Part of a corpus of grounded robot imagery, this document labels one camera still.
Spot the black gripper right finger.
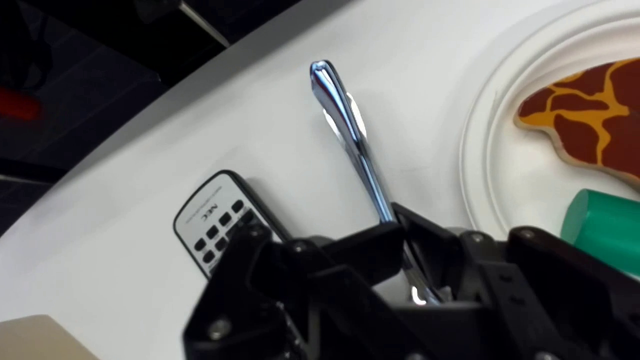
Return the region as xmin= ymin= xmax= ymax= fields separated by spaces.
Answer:
xmin=392 ymin=202 xmax=640 ymax=360

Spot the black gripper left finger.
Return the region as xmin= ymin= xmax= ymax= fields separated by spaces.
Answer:
xmin=181 ymin=222 xmax=427 ymax=360

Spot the silver metal spoon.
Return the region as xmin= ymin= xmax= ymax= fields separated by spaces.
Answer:
xmin=308 ymin=58 xmax=441 ymax=305

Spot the grey remote control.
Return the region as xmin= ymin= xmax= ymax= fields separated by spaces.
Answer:
xmin=172 ymin=167 xmax=291 ymax=279

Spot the plain white paper plate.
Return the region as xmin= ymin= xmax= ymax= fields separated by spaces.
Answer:
xmin=457 ymin=11 xmax=640 ymax=242

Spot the giraffe pattern wooden piece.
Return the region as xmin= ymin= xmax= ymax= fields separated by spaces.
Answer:
xmin=514 ymin=56 xmax=640 ymax=187

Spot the wooden shape sorter box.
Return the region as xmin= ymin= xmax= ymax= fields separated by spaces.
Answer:
xmin=0 ymin=314 xmax=101 ymax=360

